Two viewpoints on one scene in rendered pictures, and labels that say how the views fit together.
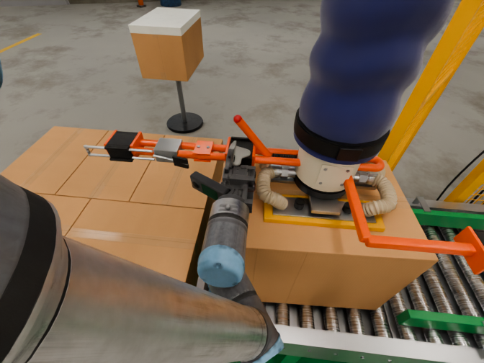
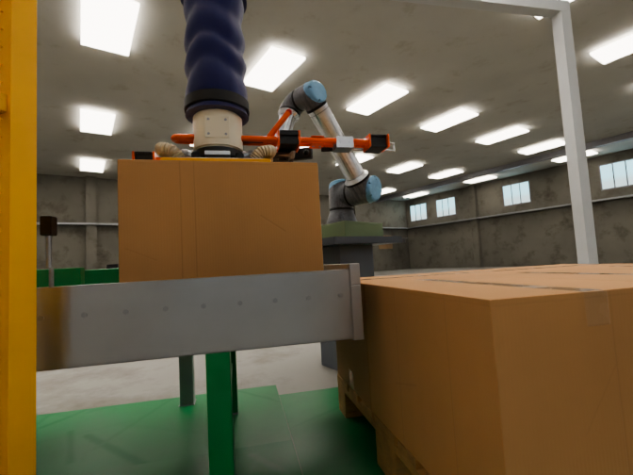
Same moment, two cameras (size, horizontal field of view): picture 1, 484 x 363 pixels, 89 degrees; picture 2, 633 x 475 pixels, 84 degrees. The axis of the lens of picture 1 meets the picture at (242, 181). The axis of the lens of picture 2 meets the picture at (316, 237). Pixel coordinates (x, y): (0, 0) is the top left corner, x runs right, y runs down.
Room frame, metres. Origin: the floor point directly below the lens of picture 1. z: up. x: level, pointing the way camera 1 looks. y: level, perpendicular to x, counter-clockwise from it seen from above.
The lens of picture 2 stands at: (1.83, -0.28, 0.62)
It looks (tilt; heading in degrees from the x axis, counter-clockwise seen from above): 4 degrees up; 163
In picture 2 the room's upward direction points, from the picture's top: 3 degrees counter-clockwise
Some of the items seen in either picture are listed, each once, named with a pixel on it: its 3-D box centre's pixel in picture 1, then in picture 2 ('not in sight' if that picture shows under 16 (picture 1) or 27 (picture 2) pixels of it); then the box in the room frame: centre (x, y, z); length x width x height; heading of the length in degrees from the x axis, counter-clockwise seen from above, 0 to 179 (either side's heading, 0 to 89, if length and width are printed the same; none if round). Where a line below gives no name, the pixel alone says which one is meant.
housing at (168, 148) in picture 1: (169, 150); (342, 144); (0.57, 0.22, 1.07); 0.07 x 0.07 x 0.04; 86
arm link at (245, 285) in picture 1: (227, 279); not in sight; (0.24, 0.03, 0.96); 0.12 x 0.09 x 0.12; 29
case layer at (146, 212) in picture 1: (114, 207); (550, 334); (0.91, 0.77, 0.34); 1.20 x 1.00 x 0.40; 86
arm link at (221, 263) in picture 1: (223, 250); not in sight; (0.25, 0.03, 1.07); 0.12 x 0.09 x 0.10; 175
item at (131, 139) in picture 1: (125, 144); (376, 143); (0.59, 0.35, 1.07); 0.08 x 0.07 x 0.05; 86
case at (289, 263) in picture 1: (300, 230); (226, 231); (0.52, -0.23, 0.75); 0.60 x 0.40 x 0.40; 88
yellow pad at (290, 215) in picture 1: (322, 208); not in sight; (0.45, -0.24, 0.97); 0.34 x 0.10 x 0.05; 86
